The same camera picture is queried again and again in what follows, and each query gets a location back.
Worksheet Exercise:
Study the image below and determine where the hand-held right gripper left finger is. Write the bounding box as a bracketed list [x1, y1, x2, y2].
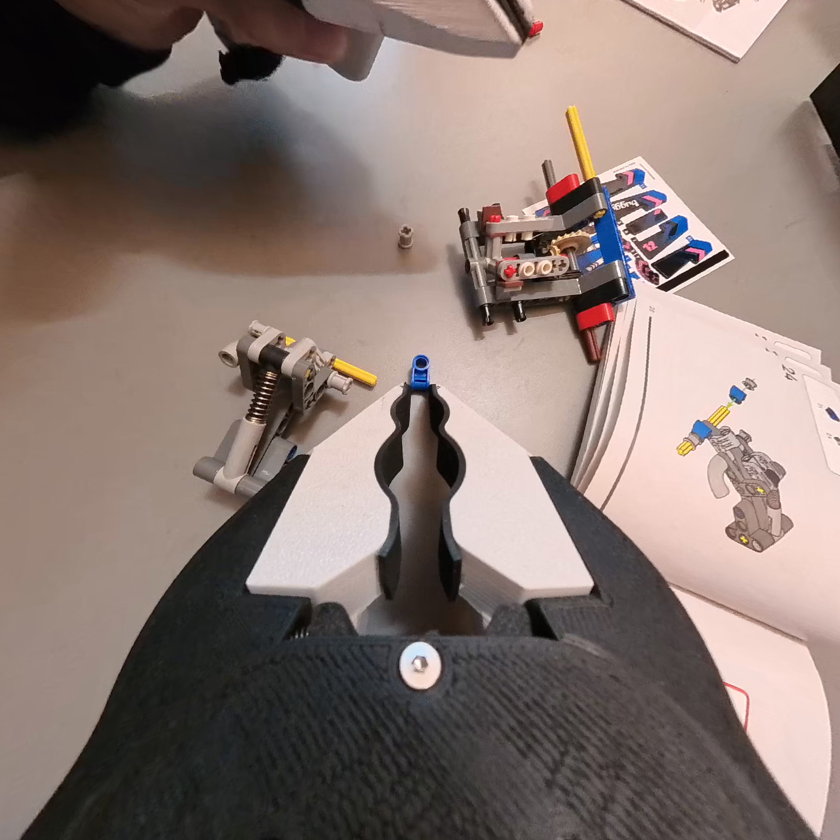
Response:
[246, 384, 411, 636]

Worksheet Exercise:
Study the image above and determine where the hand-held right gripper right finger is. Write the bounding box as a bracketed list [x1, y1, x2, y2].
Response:
[423, 384, 595, 634]

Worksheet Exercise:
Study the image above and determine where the grey lego suspension assembly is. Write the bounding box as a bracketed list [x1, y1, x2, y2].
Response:
[192, 319, 379, 497]

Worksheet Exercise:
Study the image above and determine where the open lego instruction booklet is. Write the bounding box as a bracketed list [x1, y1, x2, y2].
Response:
[570, 289, 840, 647]

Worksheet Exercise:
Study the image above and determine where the grey lego chassis assembly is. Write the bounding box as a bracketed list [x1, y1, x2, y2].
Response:
[458, 105, 636, 365]

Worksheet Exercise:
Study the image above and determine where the lego sticker sheet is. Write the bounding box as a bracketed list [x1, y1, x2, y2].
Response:
[521, 155, 735, 294]

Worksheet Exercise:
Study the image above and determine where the person's left hand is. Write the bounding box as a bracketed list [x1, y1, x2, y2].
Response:
[56, 0, 349, 67]

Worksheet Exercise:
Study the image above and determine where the closed white instruction booklet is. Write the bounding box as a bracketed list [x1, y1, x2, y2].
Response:
[620, 0, 790, 64]

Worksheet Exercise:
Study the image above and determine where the white sheet with red outline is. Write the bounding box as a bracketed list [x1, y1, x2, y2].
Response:
[669, 584, 833, 837]

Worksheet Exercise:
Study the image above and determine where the dark box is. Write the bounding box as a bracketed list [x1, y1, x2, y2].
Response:
[809, 62, 840, 161]

